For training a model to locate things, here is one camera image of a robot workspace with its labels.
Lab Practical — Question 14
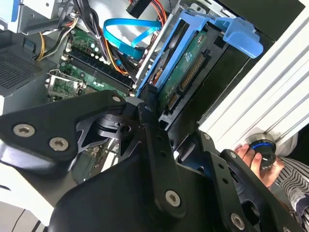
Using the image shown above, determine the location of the hard disk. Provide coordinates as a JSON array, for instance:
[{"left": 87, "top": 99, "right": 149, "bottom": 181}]
[{"left": 135, "top": 9, "right": 264, "bottom": 132}]

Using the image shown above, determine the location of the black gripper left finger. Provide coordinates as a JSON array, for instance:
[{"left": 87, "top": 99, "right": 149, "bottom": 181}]
[{"left": 0, "top": 84, "right": 189, "bottom": 219}]

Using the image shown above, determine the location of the round black tool blue ring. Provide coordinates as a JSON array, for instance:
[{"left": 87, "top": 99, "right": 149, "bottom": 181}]
[{"left": 246, "top": 134, "right": 278, "bottom": 170}]

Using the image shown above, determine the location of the person bare hand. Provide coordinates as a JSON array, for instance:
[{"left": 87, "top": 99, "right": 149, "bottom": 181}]
[{"left": 235, "top": 144, "right": 286, "bottom": 189}]

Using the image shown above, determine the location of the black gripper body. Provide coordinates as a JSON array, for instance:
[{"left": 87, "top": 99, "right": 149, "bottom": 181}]
[{"left": 47, "top": 154, "right": 232, "bottom": 232}]

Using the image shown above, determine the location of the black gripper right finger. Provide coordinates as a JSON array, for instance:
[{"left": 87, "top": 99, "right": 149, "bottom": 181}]
[{"left": 198, "top": 131, "right": 305, "bottom": 232}]

